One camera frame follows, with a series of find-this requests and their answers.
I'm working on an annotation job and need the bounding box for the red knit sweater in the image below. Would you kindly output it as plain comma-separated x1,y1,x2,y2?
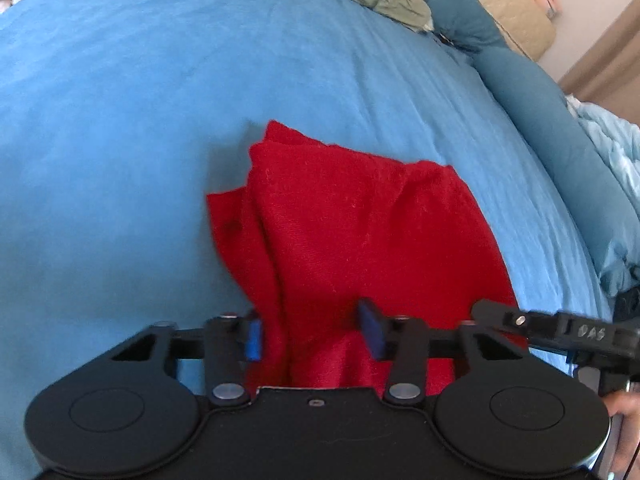
206,120,531,396

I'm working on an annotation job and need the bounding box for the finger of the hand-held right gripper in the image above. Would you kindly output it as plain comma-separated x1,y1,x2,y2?
471,299,563,350

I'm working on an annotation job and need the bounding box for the beige curtain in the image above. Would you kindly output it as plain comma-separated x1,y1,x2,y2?
557,5,640,113

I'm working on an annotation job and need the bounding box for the person's right hand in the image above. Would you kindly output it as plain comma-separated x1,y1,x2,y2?
604,391,640,419

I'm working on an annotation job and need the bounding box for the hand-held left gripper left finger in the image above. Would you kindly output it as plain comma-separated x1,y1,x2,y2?
110,312,264,407

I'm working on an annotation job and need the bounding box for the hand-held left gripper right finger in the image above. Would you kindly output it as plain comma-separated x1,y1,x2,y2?
355,297,526,407

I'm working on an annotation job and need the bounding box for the beige quilted headboard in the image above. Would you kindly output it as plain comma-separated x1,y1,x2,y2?
350,0,557,61

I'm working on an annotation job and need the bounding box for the teal pillow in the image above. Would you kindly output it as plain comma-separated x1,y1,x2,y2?
427,0,512,55

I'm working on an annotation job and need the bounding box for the bed with blue sheet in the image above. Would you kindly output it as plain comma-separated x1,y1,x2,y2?
0,0,640,480

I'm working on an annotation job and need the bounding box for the light blue blanket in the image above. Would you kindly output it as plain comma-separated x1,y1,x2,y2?
565,92,640,297

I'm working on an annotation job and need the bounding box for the teal duvet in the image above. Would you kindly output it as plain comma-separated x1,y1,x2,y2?
472,45,631,286

